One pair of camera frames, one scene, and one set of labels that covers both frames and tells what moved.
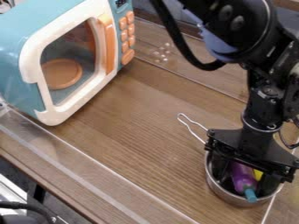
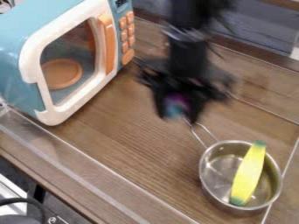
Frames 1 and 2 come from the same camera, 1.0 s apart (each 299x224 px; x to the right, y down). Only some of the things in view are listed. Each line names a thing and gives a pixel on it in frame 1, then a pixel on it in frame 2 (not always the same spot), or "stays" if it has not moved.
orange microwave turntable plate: (61, 73) stays
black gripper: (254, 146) → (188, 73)
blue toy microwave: (61, 49) stays
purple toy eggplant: (246, 180) → (175, 105)
